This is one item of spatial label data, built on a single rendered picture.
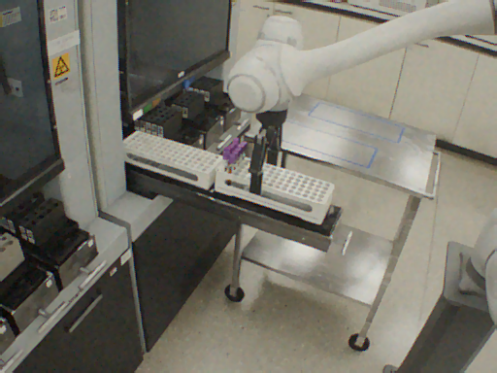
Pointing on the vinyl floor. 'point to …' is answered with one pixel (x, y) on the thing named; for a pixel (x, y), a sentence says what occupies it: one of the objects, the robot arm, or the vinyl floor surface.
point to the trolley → (412, 161)
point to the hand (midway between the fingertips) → (263, 176)
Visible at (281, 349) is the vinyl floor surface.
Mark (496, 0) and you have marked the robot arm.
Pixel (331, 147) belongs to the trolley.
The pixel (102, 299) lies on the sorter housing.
